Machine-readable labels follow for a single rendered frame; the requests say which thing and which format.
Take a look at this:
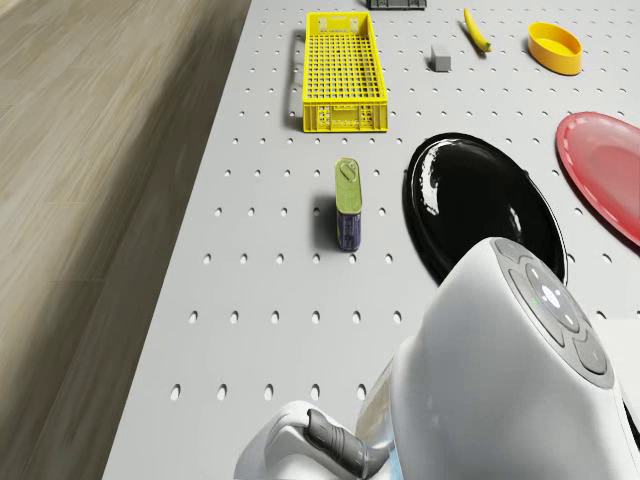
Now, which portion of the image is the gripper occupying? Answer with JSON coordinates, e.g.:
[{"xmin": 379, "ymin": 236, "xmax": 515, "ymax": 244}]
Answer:
[{"xmin": 233, "ymin": 399, "xmax": 390, "ymax": 480}]

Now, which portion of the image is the grey cube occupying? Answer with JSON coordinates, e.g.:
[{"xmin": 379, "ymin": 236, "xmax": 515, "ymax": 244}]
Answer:
[{"xmin": 430, "ymin": 44, "xmax": 453, "ymax": 72}]

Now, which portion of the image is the flat-sided can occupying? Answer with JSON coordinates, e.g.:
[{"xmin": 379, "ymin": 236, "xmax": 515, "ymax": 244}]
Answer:
[{"xmin": 333, "ymin": 157, "xmax": 364, "ymax": 253}]

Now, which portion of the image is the black plate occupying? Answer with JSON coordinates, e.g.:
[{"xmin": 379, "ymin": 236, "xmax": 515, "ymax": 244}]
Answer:
[{"xmin": 402, "ymin": 132, "xmax": 569, "ymax": 287}]

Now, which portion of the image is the yellow basket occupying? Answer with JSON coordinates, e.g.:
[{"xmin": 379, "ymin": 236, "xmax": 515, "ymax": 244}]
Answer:
[{"xmin": 301, "ymin": 11, "xmax": 391, "ymax": 134}]

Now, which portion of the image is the red plate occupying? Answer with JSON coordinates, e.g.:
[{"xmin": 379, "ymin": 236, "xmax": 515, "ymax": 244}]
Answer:
[{"xmin": 555, "ymin": 111, "xmax": 640, "ymax": 250}]

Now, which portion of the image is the dark grey basket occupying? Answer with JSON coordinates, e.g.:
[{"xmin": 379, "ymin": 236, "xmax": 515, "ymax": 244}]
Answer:
[{"xmin": 365, "ymin": 0, "xmax": 430, "ymax": 11}]

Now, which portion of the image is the banana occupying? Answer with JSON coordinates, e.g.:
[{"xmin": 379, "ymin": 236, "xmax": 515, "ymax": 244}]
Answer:
[{"xmin": 462, "ymin": 7, "xmax": 494, "ymax": 54}]

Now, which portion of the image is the yellow bowl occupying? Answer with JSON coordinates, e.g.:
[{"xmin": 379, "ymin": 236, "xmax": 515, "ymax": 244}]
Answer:
[{"xmin": 527, "ymin": 21, "xmax": 584, "ymax": 77}]

